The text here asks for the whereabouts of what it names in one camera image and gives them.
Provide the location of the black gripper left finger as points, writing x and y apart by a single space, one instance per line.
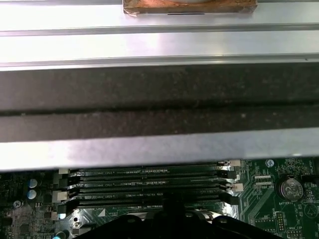
162 226

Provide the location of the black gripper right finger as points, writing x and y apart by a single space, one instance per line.
194 226

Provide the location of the short blue-top capacitor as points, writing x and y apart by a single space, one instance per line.
32 183
32 194

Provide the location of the CPU socket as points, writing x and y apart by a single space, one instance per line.
203 215

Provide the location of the black PC case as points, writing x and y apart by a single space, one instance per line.
159 94

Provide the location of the silver coin battery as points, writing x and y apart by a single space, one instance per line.
291 189

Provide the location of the green motherboard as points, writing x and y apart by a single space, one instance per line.
261 211

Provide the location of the brown square base plate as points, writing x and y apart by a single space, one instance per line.
189 8

